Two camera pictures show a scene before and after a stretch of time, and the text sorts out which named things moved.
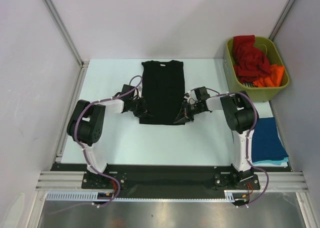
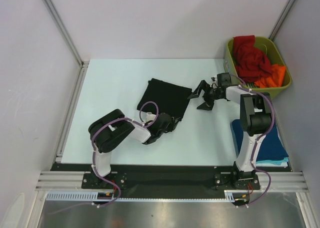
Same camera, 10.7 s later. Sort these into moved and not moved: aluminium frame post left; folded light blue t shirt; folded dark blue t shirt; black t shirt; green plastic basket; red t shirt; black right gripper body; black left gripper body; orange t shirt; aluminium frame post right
Moved: black left gripper body; black t shirt; black right gripper body
Not moved: folded dark blue t shirt; green plastic basket; orange t shirt; aluminium frame post right; folded light blue t shirt; aluminium frame post left; red t shirt
